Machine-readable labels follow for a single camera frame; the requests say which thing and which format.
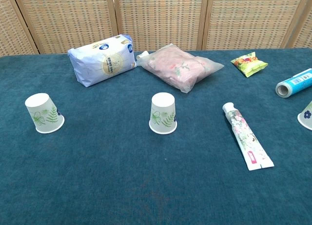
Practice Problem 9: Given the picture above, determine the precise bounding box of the white floral paper cup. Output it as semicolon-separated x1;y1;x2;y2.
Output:
24;92;65;134
297;100;312;131
149;92;177;135

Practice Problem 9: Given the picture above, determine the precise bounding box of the pink cloth in plastic bag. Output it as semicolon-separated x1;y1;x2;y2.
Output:
136;44;225;94

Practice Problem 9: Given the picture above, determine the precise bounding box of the white tissue pack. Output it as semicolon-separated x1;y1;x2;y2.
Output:
67;34;137;87

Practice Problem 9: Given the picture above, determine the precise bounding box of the teal fabric table cover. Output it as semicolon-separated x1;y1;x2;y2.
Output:
0;48;312;225

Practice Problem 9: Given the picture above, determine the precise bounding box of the woven wooden screen panel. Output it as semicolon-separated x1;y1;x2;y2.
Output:
0;0;39;57
113;0;210;52
11;0;124;55
280;0;312;49
201;0;312;51

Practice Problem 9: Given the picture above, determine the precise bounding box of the floral white toothpaste tube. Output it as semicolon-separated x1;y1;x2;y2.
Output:
222;102;275;171

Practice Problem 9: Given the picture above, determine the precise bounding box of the green snack packet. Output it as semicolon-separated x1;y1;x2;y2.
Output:
230;51;269;78

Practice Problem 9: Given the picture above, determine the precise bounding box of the blue cling film roll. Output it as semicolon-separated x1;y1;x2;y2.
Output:
275;68;312;98

